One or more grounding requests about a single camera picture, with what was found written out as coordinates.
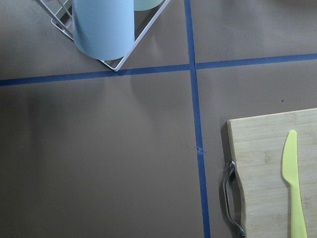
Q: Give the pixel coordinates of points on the white wire cup rack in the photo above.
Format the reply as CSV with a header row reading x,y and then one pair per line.
x,y
63,21

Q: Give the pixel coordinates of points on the yellow plastic knife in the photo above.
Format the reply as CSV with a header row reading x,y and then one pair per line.
x,y
291,175

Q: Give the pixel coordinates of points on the light blue cup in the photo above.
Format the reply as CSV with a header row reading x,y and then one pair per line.
x,y
103,29

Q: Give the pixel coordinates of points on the metal board handle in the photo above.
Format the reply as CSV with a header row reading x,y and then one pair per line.
x,y
228,200

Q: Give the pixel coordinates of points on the mint green cup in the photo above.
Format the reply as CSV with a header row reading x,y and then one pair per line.
x,y
142,5

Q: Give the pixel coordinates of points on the wooden cutting board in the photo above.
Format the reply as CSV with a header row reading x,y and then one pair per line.
x,y
256,149

